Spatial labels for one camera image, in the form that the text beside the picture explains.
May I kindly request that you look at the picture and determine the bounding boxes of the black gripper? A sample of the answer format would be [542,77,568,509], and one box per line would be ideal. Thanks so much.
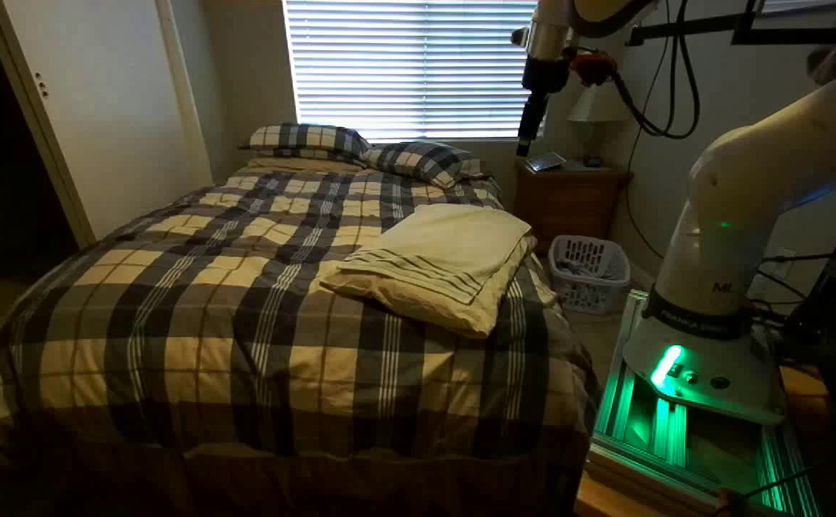
[517,92,547,157]

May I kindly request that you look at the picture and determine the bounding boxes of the cream towel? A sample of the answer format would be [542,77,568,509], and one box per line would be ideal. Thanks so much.
[339,203,530,275]

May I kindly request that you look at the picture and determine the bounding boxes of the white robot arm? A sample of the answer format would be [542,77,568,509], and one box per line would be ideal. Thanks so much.
[510,0,836,339]

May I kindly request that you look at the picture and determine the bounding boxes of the wooden nightstand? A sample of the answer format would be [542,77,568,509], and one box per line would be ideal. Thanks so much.
[514,164,628,253]

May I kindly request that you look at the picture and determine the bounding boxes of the white window blinds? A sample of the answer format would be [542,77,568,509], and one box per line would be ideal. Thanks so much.
[285,0,534,141]

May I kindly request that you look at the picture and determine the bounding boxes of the right plaid pillow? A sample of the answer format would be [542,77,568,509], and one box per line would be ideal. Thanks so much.
[364,141,481,189]

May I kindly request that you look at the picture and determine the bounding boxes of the plaid pillow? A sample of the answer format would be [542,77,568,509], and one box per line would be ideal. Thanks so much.
[247,123,368,164]
[364,141,481,189]

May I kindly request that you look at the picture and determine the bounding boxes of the white laundry basket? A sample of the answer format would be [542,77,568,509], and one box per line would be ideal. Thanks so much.
[547,236,628,317]

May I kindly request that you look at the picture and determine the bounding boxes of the cream pillow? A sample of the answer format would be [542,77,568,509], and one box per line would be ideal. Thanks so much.
[322,260,520,339]

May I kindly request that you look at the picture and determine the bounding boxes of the left plaid pillow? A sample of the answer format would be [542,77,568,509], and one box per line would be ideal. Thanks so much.
[247,123,368,164]

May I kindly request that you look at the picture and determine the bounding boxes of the white closet door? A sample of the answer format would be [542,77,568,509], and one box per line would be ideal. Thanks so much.
[0,0,211,246]

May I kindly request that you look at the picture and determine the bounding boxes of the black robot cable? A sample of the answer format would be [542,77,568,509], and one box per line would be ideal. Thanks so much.
[611,0,703,143]

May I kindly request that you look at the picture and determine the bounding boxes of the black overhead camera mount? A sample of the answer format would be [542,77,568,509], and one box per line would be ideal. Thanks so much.
[628,0,836,45]

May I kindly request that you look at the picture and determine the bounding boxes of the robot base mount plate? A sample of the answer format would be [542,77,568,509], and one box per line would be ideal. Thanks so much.
[586,289,820,517]

